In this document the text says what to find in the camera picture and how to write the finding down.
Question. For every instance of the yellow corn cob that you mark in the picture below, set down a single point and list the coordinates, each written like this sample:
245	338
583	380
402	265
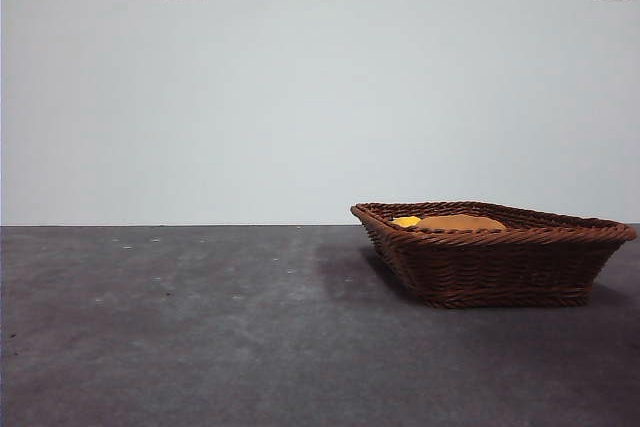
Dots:
406	221

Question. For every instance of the brown potato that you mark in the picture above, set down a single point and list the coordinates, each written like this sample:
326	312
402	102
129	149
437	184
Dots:
460	222

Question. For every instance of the brown woven wicker basket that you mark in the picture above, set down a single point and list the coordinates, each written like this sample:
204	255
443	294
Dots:
500	267

